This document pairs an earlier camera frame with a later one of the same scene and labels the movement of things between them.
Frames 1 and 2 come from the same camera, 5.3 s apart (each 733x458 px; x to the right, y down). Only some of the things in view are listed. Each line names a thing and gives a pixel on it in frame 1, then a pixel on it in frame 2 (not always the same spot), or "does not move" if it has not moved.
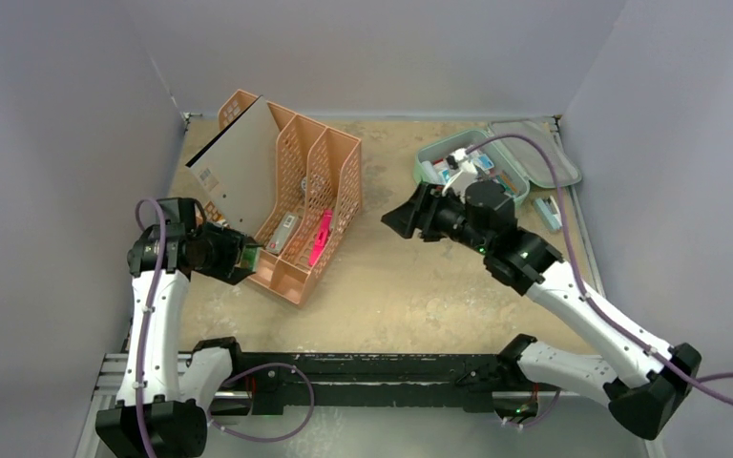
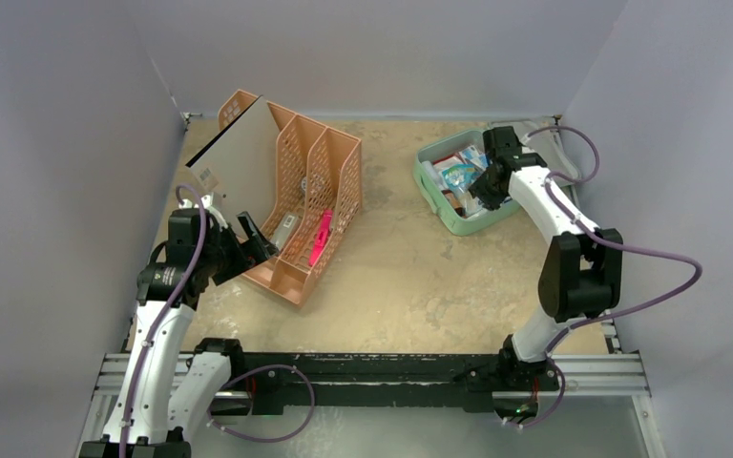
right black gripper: [428, 213] -> [486, 187]
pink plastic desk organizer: [321, 171] does not move
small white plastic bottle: [429, 174] does not move
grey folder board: [240, 171] does not move
